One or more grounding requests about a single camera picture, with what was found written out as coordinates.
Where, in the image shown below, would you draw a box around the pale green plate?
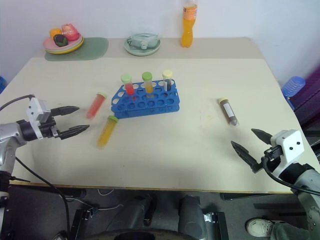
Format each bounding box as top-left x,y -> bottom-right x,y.
123,36 -> 162,57

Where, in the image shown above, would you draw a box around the pale green cup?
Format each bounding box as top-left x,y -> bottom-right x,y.
126,32 -> 161,50

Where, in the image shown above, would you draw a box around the grey trouser leg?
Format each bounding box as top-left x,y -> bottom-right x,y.
270,219 -> 311,240

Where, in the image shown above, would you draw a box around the pink plate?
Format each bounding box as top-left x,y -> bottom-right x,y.
42,34 -> 84,52

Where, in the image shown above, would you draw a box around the white sneaker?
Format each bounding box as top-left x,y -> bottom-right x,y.
245,217 -> 276,238

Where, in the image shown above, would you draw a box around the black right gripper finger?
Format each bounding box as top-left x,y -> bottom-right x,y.
230,140 -> 261,174
250,128 -> 273,146

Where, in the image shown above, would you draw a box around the pink toy fruit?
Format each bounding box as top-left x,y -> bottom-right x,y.
60,23 -> 81,42

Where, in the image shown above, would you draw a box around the black hanging cable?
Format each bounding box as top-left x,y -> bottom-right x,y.
14,156 -> 72,240

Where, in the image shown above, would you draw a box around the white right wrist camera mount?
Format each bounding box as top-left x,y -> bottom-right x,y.
269,129 -> 306,176

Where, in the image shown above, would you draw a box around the red tube with green cap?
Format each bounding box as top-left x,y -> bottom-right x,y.
120,73 -> 136,96

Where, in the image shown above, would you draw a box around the purple bin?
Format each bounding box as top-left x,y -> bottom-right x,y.
291,66 -> 320,127

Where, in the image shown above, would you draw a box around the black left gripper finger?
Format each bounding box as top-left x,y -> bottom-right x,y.
50,105 -> 81,118
59,124 -> 91,141

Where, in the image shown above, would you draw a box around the yellow plate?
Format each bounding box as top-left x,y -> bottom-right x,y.
44,38 -> 85,55

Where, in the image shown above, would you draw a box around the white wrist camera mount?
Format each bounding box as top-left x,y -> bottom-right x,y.
25,97 -> 55,140
269,129 -> 306,176

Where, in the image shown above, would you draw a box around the orange soda bottle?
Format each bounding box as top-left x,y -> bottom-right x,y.
180,0 -> 199,49

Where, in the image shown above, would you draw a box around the orange tube with green cap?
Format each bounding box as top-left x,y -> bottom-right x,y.
141,71 -> 155,94
96,115 -> 120,151

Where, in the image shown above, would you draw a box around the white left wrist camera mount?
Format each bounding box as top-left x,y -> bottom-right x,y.
25,97 -> 55,140

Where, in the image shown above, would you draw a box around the brown tube with cream cap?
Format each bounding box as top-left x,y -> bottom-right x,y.
218,97 -> 240,128

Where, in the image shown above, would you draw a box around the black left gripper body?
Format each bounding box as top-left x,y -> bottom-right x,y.
38,109 -> 62,140

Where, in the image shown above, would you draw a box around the green placemat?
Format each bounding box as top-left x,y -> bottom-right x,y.
44,37 -> 110,62

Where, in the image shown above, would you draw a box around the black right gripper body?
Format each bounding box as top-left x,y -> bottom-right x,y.
259,145 -> 284,174

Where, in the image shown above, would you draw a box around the orange toy fruit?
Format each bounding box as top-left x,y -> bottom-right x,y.
49,28 -> 63,40

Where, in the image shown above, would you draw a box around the dark rounded robot leg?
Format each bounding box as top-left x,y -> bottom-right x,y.
177,195 -> 206,240

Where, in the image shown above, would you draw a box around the dark rounded robot torso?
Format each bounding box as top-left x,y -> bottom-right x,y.
84,226 -> 201,240

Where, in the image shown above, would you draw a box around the white floor cable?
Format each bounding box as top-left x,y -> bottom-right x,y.
96,189 -> 125,211

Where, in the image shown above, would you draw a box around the dark toy fruit green leaves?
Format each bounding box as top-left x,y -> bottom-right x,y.
52,34 -> 69,47

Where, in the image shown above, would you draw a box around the dark tube with cream cap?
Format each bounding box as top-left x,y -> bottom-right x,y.
162,69 -> 174,92

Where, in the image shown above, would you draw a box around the black metal floor bracket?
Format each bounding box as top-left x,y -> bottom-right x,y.
202,211 -> 230,240
70,206 -> 99,237

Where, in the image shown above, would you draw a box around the red tube with pale cap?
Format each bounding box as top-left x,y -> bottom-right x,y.
85,91 -> 109,121

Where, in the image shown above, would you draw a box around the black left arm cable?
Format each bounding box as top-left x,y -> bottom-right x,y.
0,94 -> 35,111

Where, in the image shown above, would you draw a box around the blue test tube rack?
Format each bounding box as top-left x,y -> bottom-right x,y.
110,79 -> 181,120

